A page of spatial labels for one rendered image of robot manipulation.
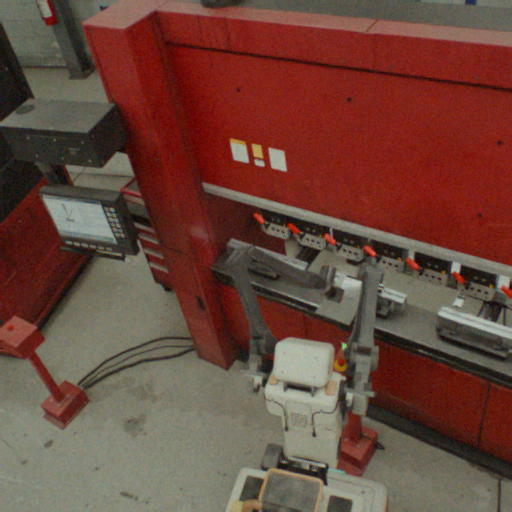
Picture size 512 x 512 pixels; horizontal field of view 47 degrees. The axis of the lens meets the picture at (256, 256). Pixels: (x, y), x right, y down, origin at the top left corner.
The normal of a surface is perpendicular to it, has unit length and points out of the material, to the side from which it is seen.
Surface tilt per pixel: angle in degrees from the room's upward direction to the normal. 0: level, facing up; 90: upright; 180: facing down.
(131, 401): 0
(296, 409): 82
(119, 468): 0
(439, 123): 90
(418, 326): 0
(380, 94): 90
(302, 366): 48
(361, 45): 90
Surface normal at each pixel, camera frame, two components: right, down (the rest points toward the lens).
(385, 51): -0.53, 0.63
